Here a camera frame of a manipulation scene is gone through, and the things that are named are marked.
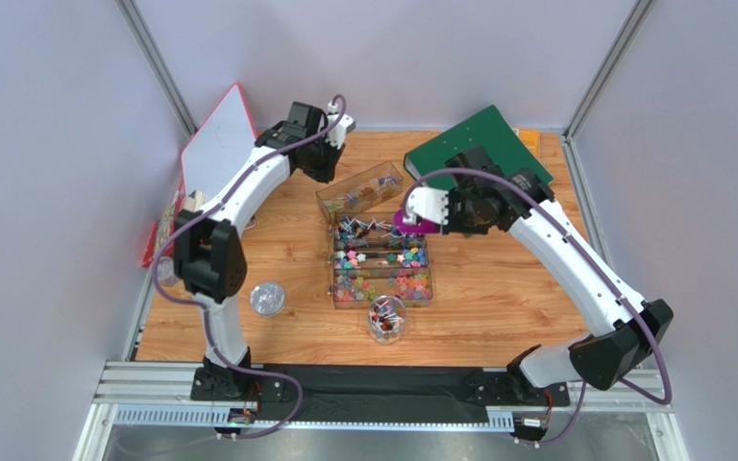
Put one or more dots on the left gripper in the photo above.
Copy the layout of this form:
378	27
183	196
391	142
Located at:
328	174

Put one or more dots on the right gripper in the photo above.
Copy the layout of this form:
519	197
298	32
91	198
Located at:
456	213

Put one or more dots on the purple plastic scoop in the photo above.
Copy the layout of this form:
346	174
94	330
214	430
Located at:
418	226

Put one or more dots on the clear plastic cup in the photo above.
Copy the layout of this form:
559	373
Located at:
386	319

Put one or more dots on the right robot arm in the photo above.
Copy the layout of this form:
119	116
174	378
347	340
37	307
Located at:
624	328

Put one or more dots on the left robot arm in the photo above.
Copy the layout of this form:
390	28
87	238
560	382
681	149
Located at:
208	254

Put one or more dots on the clear candy bin back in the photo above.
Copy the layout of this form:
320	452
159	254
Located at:
361	192

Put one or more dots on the lollipop candy bin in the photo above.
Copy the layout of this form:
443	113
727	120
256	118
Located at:
365	226

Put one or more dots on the orange notebook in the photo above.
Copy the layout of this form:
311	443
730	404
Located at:
531	138

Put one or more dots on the colourful star candy bin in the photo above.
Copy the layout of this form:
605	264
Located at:
376	253

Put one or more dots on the translucent gummy candy bin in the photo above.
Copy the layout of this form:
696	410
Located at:
357	288

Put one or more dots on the stack of books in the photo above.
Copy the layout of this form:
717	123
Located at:
165	225

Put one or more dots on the small clear cup left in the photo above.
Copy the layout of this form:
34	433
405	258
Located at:
165	272

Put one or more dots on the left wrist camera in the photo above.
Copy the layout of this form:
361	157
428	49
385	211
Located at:
340	125

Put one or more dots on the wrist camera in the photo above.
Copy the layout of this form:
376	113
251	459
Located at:
340	125
426	204

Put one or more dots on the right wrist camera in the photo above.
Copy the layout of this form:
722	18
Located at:
426	204

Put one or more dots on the white board red frame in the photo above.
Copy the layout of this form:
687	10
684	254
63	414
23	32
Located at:
221	145

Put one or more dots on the aluminium front rail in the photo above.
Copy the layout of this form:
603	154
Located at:
352	397

